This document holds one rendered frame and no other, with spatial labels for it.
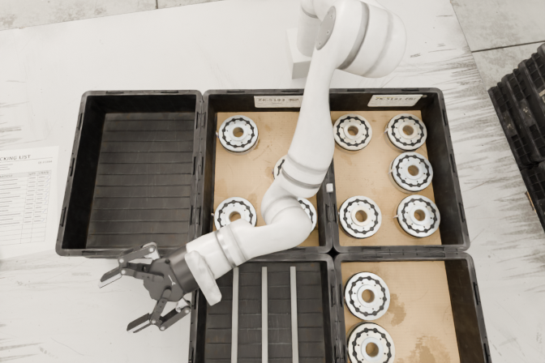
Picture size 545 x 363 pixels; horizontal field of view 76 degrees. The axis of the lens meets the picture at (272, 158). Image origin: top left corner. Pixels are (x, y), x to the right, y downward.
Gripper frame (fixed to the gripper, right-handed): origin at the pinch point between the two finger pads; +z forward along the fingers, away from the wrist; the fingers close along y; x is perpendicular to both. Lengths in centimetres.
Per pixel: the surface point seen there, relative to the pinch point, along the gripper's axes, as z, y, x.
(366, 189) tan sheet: -56, -13, -23
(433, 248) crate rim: -59, -25, -6
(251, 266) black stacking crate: -21.2, -15.9, -21.1
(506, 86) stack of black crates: -150, -23, -70
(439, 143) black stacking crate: -75, -9, -17
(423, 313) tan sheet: -52, -40, -8
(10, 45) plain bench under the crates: 20, 67, -82
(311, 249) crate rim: -34.4, -13.8, -10.6
